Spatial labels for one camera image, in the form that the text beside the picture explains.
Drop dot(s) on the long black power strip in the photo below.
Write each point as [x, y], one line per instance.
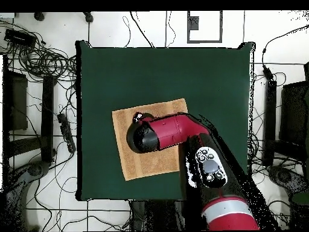
[66, 133]

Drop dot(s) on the black robot pedestal stand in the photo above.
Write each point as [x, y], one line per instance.
[154, 215]

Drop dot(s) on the black frame stand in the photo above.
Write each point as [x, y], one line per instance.
[47, 116]

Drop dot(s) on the orange terry towel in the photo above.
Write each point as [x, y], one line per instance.
[149, 164]

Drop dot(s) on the black upright bar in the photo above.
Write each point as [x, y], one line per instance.
[270, 120]

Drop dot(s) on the black power supply box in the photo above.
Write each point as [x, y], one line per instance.
[20, 38]

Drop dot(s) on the grey pedestal leg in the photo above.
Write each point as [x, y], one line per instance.
[36, 169]
[284, 177]

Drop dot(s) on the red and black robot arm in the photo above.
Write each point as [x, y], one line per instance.
[169, 130]

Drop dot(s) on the dark green rounded object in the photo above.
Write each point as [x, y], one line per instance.
[301, 198]

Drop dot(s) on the black angled leg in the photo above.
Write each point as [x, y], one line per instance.
[39, 16]
[88, 17]

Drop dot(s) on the dark green table cloth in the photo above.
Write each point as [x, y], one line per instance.
[144, 72]

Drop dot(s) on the large black box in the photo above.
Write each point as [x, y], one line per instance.
[294, 116]

